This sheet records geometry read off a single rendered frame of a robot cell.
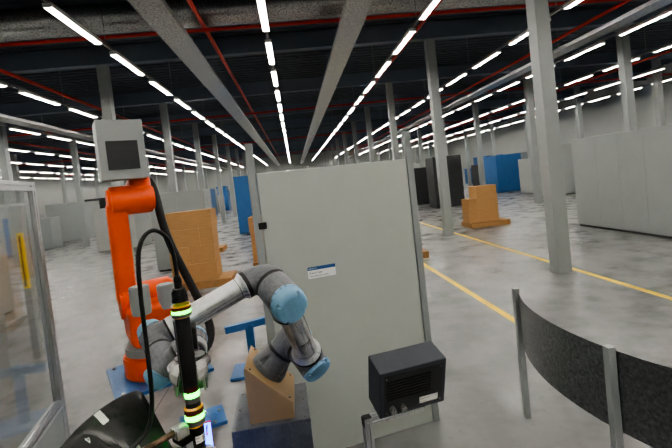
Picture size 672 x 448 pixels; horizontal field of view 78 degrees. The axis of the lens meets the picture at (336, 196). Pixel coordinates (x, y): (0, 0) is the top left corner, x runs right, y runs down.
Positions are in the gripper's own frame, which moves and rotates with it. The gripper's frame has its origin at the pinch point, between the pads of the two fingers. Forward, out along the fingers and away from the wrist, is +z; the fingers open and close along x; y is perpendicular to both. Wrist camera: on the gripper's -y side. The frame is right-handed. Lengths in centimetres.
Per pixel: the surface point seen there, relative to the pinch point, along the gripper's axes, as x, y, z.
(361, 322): -102, 62, -182
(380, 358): -61, 25, -39
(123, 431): 14.9, 10.1, -3.2
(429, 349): -80, 25, -38
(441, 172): -628, -35, -929
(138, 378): 83, 140, -372
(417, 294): -148, 50, -182
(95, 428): 19.9, 7.4, -2.1
